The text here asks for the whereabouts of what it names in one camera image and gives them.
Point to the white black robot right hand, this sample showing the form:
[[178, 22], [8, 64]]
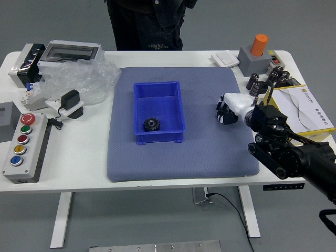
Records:
[[236, 101]]

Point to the big black gear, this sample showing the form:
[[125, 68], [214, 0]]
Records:
[[151, 124]]

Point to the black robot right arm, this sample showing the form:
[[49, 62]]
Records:
[[270, 118]]

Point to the yellow white cardboard box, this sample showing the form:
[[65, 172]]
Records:
[[307, 110]]

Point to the blue plastic box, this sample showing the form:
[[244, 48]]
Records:
[[158, 105]]

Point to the grey power box under table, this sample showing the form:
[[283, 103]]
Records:
[[200, 195]]

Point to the grey distribution box clear lid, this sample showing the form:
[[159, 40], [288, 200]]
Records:
[[71, 52]]

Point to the grey push button control box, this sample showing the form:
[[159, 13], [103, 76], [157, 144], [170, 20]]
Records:
[[22, 149]]

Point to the grey square box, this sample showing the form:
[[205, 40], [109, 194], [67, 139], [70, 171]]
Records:
[[8, 120]]

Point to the black capacitor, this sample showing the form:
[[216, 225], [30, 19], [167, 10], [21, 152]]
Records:
[[252, 81], [278, 70], [285, 74], [258, 89], [272, 76], [281, 82]]

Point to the grey cube block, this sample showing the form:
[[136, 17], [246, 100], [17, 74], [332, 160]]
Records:
[[253, 64]]

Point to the orange cylinder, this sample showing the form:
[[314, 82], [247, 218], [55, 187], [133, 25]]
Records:
[[259, 44]]

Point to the black electronic module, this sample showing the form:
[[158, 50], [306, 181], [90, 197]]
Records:
[[294, 82]]

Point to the grey-blue mat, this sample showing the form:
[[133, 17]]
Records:
[[183, 160]]

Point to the black table control panel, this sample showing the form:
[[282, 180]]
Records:
[[283, 187]]

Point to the white table leg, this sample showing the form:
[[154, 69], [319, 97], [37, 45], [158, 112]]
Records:
[[61, 220], [249, 212]]

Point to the person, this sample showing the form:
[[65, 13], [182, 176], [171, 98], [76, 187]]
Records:
[[147, 23]]

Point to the clear plastic bag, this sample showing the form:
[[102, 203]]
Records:
[[84, 78]]

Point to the grey metal plate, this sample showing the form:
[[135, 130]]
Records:
[[157, 246]]

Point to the black power adapter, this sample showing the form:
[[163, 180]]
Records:
[[70, 99]]

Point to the white blue circuit breaker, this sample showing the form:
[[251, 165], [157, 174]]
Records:
[[32, 97]]

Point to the white wall switch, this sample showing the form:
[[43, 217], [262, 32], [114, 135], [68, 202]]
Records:
[[225, 59]]

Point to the grey switch box red button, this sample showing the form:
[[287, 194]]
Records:
[[275, 60]]

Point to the white bracket with black base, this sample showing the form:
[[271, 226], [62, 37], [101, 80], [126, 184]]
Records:
[[74, 111]]

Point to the black grey enclosure box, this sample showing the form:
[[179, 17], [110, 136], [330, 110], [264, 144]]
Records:
[[25, 65]]

